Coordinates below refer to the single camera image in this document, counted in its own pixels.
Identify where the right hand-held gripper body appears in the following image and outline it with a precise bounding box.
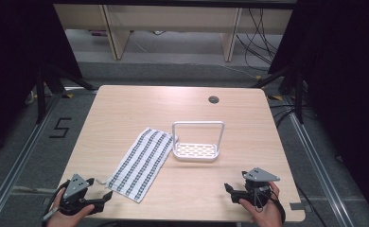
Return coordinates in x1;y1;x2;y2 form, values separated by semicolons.
231;166;281;210

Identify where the person's right hand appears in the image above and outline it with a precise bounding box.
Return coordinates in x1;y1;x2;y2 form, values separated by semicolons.
238;181;285;227

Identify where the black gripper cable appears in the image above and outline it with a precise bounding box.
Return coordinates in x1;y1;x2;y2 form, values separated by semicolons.
41;179;71;221

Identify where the black cable bundle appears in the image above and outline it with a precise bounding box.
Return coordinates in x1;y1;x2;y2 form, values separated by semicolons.
235;8;284;70

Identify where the person's left hand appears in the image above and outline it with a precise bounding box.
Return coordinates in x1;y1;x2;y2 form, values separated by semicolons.
45;188;96;227

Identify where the checked white cloth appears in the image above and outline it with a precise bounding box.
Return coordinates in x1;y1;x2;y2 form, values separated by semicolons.
104;127;179;203

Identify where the white rack with handle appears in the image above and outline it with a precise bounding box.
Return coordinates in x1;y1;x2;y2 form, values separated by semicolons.
171;120;226;164

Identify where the black metal stand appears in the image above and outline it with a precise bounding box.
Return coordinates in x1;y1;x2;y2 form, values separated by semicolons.
34;64;97;125
251;64;306;125

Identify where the silver cable plug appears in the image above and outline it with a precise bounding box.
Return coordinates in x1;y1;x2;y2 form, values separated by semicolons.
42;207;62;221

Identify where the black curtain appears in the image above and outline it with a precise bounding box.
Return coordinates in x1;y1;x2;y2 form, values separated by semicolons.
267;0;369;219
0;0;83;160

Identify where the black floor cable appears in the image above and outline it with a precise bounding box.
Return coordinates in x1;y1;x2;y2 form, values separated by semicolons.
294;182;329;227

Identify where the aluminium floor rail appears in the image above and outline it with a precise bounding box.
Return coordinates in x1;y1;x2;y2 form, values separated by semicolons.
0;94;63;227
287;111;357;227

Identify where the black wrist strap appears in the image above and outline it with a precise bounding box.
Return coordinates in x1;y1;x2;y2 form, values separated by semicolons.
269;188;287;225

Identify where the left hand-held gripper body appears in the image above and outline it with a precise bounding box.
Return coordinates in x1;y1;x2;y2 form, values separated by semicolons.
59;173;107;217

